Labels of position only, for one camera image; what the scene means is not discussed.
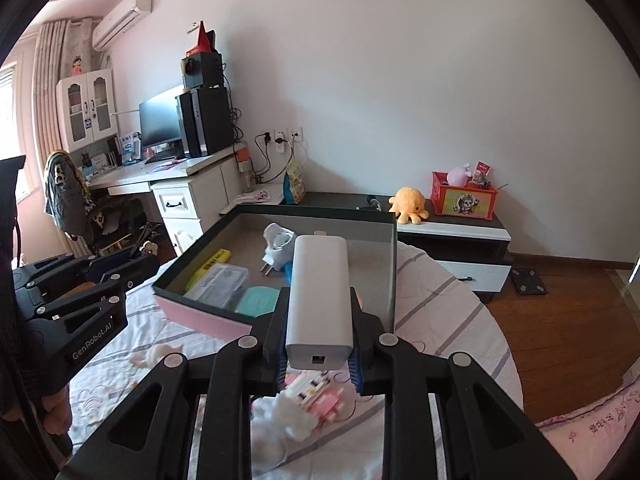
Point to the grey jacket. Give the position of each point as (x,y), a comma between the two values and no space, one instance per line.
(65,195)

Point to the beige toy figure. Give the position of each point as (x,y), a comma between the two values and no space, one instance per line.
(160,354)

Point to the clear dental floss box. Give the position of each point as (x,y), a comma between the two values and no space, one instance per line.
(217,285)

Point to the black floor scale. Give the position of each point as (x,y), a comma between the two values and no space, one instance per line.
(529,281)

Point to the red storage crate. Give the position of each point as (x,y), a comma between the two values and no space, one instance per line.
(465,202)

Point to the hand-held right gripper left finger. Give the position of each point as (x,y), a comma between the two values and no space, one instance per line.
(275,350)

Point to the blue snack bag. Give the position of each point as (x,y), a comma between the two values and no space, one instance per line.
(295,182)

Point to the teal round case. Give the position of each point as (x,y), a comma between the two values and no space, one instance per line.
(257,302)

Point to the white plug adapter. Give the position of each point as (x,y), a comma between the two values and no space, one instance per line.
(277,247)

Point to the white animal figurine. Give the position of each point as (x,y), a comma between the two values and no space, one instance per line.
(290,417)

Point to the white air conditioner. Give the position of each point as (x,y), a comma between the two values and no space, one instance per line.
(122,17)

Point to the window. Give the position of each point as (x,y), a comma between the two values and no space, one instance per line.
(6,125)

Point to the yellow octopus plush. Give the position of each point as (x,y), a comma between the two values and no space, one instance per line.
(410,205)

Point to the small doll figure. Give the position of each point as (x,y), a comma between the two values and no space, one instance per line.
(77,66)

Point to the row of books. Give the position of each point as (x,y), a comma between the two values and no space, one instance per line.
(100,160)

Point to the black computer monitor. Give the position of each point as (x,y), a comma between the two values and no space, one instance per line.
(160,115)

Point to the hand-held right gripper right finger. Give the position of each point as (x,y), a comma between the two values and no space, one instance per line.
(365,350)

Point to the white desk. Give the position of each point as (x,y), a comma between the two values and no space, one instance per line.
(150,172)

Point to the black office chair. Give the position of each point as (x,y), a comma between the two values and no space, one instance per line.
(120,225)

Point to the white power bank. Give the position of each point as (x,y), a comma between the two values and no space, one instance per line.
(320,300)

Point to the blue and white box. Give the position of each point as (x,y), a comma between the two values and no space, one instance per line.
(129,150)

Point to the white wall socket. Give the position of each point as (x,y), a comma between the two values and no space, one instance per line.
(265,137)
(296,135)
(280,142)

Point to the orange capped water bottle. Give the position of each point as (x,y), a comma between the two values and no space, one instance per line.
(244,170)

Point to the black speaker box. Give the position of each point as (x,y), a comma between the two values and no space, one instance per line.
(202,70)

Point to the low black and white cabinet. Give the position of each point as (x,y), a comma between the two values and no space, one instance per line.
(450,232)

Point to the pink tissue pack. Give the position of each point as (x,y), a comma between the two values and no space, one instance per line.
(255,194)

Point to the white hutch cabinet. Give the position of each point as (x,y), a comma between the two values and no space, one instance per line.
(85,110)

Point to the black keyboard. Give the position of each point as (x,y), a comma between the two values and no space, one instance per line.
(162,157)

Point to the pink plush toy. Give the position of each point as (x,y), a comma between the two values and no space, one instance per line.
(459,175)

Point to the black computer tower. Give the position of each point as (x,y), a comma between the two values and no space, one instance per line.
(210,120)

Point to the red tag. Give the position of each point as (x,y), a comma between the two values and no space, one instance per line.
(483,167)

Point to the yellow highlighter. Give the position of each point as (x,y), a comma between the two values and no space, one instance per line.
(207,267)

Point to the pink block figure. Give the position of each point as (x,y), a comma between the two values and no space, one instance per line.
(320,400)

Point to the pink printed pillow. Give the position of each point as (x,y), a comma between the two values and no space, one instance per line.
(600,420)

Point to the red flat box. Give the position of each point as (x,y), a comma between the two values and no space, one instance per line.
(193,51)

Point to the beige curtain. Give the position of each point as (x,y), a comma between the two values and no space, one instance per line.
(50,70)

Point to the pink gift box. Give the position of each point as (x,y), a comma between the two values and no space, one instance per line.
(360,240)

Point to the person's left hand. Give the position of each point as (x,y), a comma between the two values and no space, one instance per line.
(55,412)

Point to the red pennant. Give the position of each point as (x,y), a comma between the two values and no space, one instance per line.
(204,40)

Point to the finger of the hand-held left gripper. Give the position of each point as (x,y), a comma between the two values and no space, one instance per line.
(80,300)
(55,270)

